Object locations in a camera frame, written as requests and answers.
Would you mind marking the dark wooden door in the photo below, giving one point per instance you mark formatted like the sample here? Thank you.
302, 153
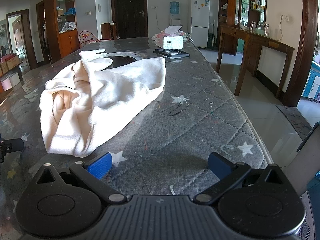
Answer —
130, 12

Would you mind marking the white water dispenser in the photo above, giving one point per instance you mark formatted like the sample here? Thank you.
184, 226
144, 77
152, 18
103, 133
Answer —
175, 20

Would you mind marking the brown interior door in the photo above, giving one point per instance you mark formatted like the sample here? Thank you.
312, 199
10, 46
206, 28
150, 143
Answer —
19, 37

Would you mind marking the pink storage bin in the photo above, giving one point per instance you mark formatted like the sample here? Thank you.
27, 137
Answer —
5, 84

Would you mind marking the white tissue box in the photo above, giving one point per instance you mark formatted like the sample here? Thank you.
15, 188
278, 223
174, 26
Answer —
172, 42

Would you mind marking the round dark turntable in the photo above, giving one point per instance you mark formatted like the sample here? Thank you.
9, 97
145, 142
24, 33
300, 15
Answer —
125, 60

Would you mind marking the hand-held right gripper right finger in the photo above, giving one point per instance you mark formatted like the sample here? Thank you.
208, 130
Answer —
219, 166

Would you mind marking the black rectangular frame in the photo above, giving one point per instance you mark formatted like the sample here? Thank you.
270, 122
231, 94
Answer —
160, 51

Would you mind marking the cream fleece garment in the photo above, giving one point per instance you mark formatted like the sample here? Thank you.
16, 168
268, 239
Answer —
112, 92

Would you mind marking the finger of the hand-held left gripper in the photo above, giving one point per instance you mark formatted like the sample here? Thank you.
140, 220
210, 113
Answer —
13, 145

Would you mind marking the pink tissue packet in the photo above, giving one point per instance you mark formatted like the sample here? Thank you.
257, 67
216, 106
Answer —
159, 38

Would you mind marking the wooden display cabinet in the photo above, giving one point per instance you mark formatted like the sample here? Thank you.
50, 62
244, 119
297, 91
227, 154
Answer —
231, 5

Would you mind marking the white storage bin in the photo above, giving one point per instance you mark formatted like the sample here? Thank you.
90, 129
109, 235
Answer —
14, 78

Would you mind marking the cardboard boxes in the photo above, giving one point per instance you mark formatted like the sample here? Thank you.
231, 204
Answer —
11, 62

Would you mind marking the small wooden rack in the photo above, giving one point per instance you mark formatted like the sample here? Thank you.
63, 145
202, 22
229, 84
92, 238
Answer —
106, 31

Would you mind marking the blue and white cabinet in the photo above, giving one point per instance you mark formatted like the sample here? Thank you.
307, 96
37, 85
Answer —
312, 85

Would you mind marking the floor mop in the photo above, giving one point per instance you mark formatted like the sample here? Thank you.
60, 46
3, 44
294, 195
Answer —
213, 35

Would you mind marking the polka dot bag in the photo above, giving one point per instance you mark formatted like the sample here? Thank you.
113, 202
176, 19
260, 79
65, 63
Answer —
86, 38

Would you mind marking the grey floor mat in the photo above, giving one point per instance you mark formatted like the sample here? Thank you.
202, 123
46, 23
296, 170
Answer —
295, 122

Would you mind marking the white refrigerator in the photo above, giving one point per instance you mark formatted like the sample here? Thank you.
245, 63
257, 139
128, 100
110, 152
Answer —
198, 15

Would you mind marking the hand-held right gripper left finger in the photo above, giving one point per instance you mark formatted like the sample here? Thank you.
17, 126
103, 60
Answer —
100, 165

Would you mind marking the glass jar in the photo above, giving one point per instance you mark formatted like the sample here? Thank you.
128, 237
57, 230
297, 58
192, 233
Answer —
253, 26
267, 29

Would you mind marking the pale green cloth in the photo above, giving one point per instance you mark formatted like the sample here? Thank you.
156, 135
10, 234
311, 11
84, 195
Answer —
187, 36

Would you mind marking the wooden shelf cabinet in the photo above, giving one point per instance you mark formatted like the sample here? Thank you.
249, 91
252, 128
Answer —
67, 40

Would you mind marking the wooden console table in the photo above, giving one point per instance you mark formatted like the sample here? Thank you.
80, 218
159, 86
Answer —
262, 41

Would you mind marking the wooden archway frame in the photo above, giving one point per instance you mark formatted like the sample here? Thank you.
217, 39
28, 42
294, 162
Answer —
302, 42

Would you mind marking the white wall outlet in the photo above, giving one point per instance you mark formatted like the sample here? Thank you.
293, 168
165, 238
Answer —
285, 17

